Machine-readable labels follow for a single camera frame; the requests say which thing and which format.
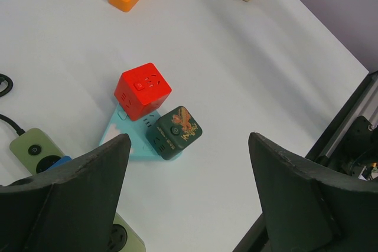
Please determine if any teal triangular power socket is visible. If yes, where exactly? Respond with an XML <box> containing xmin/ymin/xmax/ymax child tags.
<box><xmin>99</xmin><ymin>104</ymin><xmax>163</xmax><ymax>162</ymax></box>

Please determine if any black power strip cable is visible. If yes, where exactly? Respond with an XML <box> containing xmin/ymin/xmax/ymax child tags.
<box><xmin>0</xmin><ymin>73</ymin><xmax>27</xmax><ymax>136</ymax></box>

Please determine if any dark green cube adapter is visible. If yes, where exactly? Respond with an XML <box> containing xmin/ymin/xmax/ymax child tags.
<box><xmin>146</xmin><ymin>106</ymin><xmax>203</xmax><ymax>161</ymax></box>

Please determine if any blue cube plug adapter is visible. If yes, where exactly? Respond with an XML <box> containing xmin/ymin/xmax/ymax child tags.
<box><xmin>46</xmin><ymin>156</ymin><xmax>72</xmax><ymax>170</ymax></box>

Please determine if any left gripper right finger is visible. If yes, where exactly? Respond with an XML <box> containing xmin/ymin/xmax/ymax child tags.
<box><xmin>248</xmin><ymin>132</ymin><xmax>377</xmax><ymax>251</ymax></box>

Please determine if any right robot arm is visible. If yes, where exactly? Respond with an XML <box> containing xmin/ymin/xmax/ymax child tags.
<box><xmin>306</xmin><ymin>73</ymin><xmax>377</xmax><ymax>181</ymax></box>

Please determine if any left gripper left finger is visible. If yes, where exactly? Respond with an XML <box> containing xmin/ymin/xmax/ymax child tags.
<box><xmin>1</xmin><ymin>134</ymin><xmax>131</xmax><ymax>251</ymax></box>

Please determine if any green power strip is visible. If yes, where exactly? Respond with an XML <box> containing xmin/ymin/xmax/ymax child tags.
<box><xmin>9</xmin><ymin>128</ymin><xmax>146</xmax><ymax>251</ymax></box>

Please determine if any red cube plug adapter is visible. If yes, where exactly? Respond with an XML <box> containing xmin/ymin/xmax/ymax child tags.
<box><xmin>114</xmin><ymin>63</ymin><xmax>172</xmax><ymax>121</ymax></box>

